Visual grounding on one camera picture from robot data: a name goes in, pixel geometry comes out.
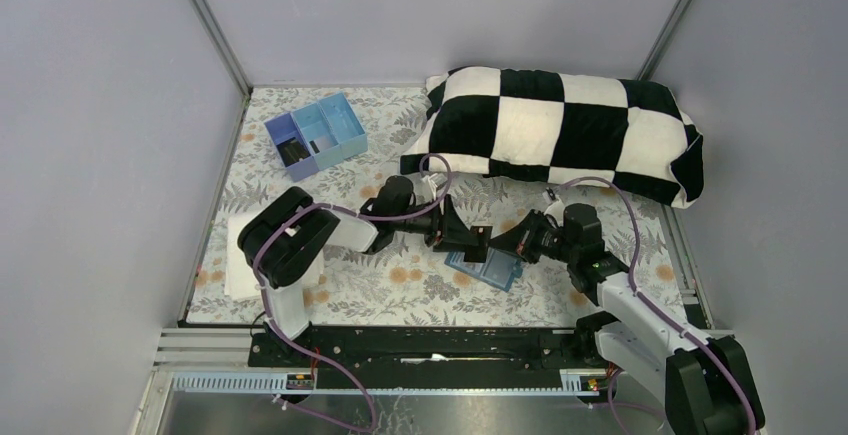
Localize black VIP credit card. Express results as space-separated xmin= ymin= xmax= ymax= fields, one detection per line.
xmin=276 ymin=137 xmax=310 ymax=167

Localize blue compartment organizer box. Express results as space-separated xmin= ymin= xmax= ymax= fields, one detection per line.
xmin=264 ymin=92 xmax=368 ymax=182

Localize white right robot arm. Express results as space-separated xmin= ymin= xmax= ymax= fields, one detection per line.
xmin=490 ymin=203 xmax=765 ymax=434

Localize floral patterned table mat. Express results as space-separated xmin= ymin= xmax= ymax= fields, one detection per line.
xmin=186 ymin=87 xmax=684 ymax=327

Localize black and white checkered pillow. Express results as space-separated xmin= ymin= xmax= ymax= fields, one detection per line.
xmin=398 ymin=66 xmax=705 ymax=209

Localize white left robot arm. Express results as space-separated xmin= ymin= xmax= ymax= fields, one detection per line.
xmin=237 ymin=176 xmax=491 ymax=340

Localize white folded towel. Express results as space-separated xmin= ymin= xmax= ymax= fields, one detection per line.
xmin=224 ymin=210 xmax=326 ymax=301

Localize perforated metal cable tray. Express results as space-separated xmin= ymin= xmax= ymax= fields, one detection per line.
xmin=172 ymin=368 xmax=605 ymax=397

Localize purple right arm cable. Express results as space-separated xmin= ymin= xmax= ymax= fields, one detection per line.
xmin=543 ymin=176 xmax=758 ymax=435

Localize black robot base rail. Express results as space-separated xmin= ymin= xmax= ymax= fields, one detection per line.
xmin=248 ymin=325 xmax=615 ymax=386

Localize blue card holder wallet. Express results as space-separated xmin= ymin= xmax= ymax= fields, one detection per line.
xmin=445 ymin=249 xmax=523 ymax=292

